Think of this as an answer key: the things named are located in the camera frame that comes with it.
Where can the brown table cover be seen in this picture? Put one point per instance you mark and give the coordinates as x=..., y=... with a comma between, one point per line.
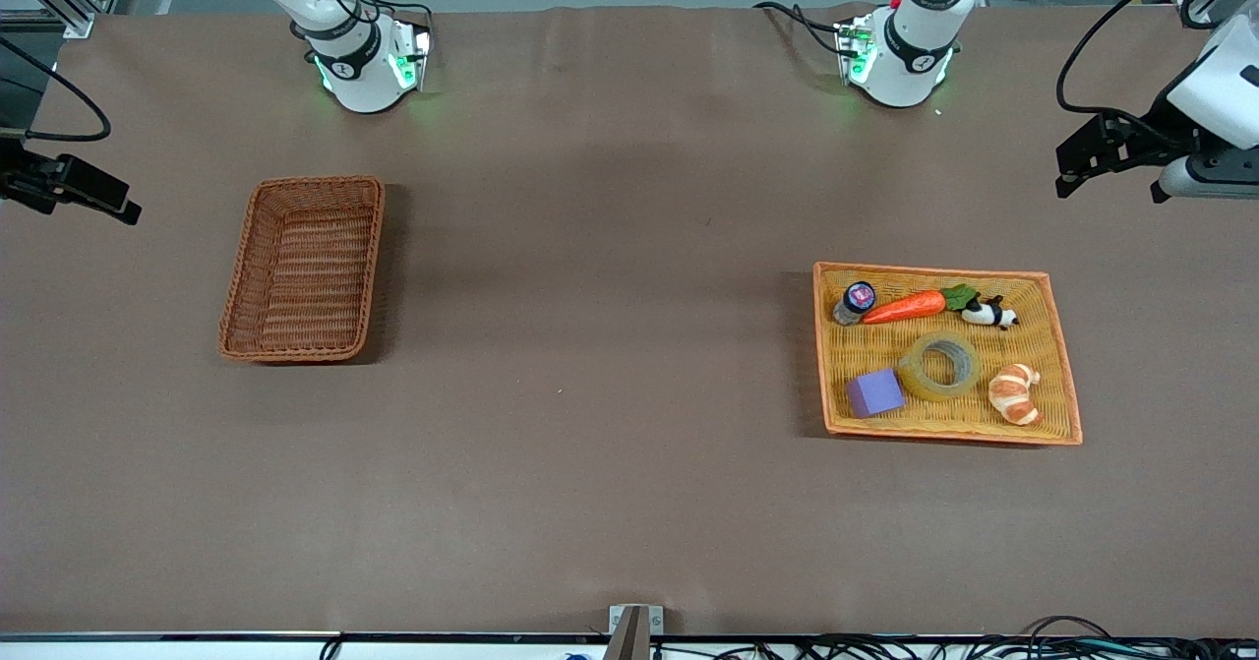
x=610, y=394

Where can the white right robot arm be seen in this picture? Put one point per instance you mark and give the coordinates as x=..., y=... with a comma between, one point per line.
x=364, y=85

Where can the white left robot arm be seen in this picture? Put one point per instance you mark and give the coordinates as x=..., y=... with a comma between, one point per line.
x=900, y=60

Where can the orange wicker tray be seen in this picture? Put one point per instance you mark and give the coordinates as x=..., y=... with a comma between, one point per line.
x=944, y=419

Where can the grey base connector plate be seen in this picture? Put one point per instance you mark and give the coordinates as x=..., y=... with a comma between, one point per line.
x=411, y=55
x=856, y=50

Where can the toy croissant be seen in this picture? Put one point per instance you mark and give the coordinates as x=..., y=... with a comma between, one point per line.
x=1013, y=399

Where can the metal table edge bracket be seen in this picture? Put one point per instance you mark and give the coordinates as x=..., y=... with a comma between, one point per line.
x=634, y=630

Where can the orange toy carrot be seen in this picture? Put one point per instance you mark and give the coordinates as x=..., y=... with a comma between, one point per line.
x=905, y=307

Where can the black white panda figurine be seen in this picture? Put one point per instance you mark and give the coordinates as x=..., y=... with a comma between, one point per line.
x=984, y=315

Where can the brown wicker basket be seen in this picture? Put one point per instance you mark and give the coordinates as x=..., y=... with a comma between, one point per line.
x=305, y=276

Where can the yellowish clear tape roll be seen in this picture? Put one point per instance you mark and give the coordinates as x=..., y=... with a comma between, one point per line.
x=907, y=373

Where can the purple cube block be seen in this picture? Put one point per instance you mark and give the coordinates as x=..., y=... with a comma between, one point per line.
x=873, y=394

